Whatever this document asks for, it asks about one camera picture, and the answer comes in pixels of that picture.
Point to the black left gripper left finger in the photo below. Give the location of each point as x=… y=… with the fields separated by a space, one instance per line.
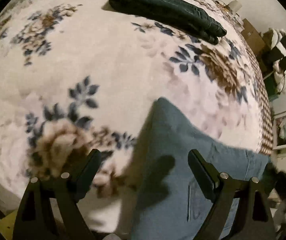
x=35 y=218

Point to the white cylindrical lamp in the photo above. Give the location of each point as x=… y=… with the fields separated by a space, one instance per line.
x=234 y=6

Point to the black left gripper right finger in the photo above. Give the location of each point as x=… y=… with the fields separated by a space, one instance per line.
x=253 y=219

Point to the light blue denim jeans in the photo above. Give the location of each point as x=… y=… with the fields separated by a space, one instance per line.
x=170 y=203

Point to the tall brown cardboard box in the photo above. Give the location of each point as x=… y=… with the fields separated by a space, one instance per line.
x=253 y=38

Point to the brown checkered bed sheet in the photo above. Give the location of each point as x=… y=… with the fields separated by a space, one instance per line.
x=266 y=141

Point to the floral white bed blanket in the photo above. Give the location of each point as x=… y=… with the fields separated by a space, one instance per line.
x=73 y=71

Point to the clothes pile on chair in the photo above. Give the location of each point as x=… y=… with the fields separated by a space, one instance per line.
x=273 y=61

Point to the folded dark denim jeans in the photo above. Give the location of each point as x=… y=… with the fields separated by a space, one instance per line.
x=176 y=13

